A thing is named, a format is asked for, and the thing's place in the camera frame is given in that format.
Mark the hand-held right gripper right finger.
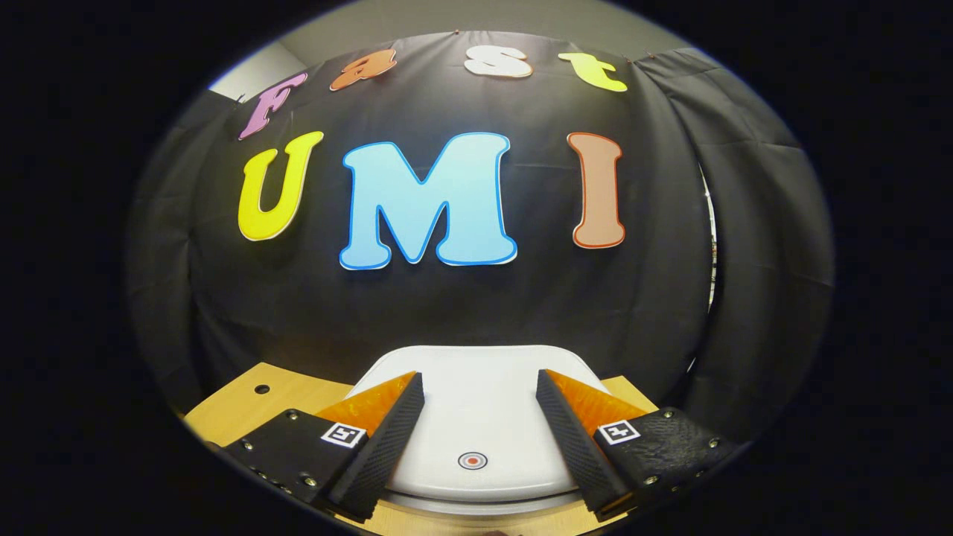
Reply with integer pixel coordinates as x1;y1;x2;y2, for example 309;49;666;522
536;368;739;520

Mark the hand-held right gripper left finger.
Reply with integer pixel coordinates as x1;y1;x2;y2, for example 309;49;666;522
220;371;426;522

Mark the white desktop garbage bin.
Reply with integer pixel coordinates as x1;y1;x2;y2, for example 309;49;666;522
346;345;656;518

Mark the wooden desktop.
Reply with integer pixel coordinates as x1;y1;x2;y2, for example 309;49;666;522
182;363;660;536

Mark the black backdrop cloth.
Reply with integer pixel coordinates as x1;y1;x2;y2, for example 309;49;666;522
127;30;835;440

